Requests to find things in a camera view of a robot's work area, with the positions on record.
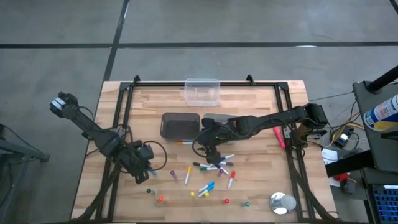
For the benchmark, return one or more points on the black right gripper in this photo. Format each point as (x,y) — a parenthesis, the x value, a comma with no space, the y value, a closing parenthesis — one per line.
(217,132)

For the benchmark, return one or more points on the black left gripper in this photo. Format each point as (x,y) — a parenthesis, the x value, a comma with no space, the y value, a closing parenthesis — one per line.
(138,157)

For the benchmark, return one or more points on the white marker black cap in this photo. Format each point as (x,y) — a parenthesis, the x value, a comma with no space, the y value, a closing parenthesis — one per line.
(196,164)

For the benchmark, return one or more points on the white marker green cap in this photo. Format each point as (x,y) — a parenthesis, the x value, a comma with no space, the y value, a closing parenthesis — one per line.
(203,169)

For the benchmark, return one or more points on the orange Expo marker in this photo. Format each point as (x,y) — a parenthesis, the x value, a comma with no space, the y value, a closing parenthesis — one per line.
(161,198)

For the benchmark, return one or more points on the lilac highlighter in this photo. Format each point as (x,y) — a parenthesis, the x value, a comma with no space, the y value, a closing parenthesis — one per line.
(173,173)

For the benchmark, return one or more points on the white marker yellow cap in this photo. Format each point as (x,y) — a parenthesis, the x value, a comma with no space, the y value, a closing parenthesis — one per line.
(187,175)

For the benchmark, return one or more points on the white marker red cap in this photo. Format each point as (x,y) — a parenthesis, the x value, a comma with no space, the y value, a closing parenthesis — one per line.
(230,182)

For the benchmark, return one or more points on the red highlighter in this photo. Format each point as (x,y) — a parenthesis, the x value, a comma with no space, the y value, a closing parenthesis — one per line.
(227,201)

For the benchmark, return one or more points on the teal highlighter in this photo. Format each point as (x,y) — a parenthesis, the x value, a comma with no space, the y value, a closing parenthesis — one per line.
(247,204)

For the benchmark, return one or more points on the pink highlighter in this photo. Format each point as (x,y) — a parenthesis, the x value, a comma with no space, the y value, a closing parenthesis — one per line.
(279,137)

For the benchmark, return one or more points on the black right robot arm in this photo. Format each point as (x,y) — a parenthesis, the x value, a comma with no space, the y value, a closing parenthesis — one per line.
(273,119)

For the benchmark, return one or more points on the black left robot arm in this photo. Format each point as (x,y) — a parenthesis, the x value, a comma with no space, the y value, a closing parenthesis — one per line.
(90,127)

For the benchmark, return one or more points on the white marker blue cap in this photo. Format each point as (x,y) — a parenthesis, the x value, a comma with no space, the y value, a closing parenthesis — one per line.
(228,156)

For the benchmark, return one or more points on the white marker orange cap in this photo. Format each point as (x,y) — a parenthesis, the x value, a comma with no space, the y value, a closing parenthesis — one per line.
(183,143)

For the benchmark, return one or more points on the dark grey translucent bin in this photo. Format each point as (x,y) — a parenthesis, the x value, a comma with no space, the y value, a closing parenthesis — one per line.
(180,127)

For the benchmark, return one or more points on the light grey plastic bin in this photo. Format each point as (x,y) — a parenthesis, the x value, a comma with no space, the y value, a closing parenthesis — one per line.
(219,115)

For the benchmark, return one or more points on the clear plastic container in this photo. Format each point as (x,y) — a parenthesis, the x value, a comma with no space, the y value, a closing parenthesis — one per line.
(202,93)

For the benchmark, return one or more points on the white light bulb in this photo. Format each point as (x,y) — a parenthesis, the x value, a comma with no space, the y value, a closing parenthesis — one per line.
(289,203)

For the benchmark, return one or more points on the grey metal stand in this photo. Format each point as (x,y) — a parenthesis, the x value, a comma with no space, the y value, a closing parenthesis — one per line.
(31,152)

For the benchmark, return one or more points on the white paper card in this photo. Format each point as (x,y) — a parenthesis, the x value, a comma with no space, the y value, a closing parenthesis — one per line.
(329,155)

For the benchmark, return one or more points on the small red object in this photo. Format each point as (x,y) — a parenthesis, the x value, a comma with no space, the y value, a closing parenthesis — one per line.
(341,178)

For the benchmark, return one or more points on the blue white power adapter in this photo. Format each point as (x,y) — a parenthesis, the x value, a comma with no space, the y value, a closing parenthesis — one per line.
(343,138)

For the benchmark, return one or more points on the black bar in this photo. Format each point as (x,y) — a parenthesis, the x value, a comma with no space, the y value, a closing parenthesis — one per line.
(348,163)

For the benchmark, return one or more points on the dark grey box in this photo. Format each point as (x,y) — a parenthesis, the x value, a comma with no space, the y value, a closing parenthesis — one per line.
(348,186)

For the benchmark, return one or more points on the blue white spray can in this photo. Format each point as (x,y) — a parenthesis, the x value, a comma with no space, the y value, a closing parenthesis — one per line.
(382,113)

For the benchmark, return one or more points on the grey equipment cart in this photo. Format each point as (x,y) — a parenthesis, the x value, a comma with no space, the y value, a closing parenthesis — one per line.
(388,152)

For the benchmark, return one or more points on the laptop keyboard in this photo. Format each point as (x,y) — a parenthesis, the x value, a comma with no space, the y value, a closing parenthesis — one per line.
(385,205)

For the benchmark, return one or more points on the black pole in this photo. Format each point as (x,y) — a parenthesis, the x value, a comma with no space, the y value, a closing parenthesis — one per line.
(384,79)

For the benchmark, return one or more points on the black aluminium table frame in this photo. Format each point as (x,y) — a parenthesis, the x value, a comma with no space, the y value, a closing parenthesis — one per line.
(155,84)

